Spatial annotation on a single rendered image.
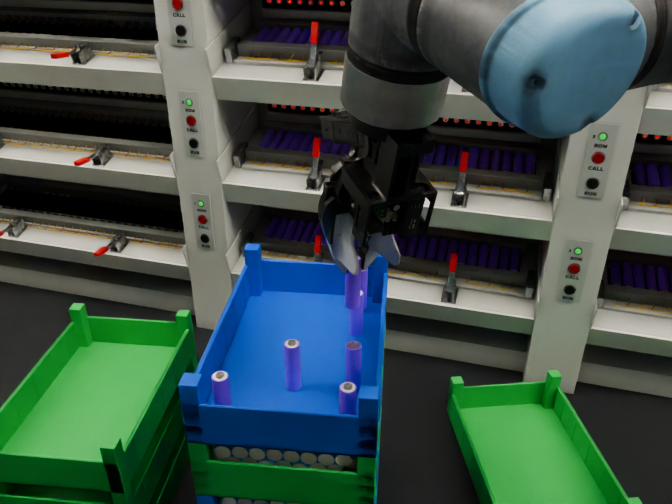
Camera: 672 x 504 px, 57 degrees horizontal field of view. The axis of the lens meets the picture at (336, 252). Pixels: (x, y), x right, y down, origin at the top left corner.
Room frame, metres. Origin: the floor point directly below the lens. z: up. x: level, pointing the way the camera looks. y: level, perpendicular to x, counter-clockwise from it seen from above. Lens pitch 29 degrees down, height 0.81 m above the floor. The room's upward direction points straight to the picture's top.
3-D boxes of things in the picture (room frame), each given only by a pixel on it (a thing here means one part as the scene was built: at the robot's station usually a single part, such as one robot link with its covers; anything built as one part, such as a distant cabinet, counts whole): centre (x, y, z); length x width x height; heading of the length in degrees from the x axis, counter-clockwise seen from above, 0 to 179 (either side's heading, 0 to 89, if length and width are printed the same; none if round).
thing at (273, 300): (0.61, 0.04, 0.36); 0.30 x 0.20 x 0.08; 174
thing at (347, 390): (0.49, -0.01, 0.36); 0.02 x 0.02 x 0.06
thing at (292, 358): (0.56, 0.05, 0.36); 0.02 x 0.02 x 0.06
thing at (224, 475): (0.61, 0.04, 0.28); 0.30 x 0.20 x 0.08; 174
